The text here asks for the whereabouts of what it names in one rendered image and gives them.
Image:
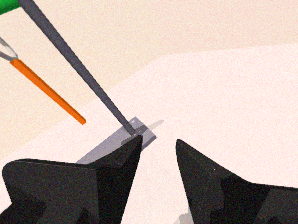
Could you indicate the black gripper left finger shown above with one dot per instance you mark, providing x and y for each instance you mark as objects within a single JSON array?
[{"x": 102, "y": 187}]

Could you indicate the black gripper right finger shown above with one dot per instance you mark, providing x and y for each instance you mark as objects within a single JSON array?
[{"x": 218, "y": 196}]

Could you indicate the orange handle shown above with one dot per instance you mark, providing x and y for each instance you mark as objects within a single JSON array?
[{"x": 33, "y": 77}]

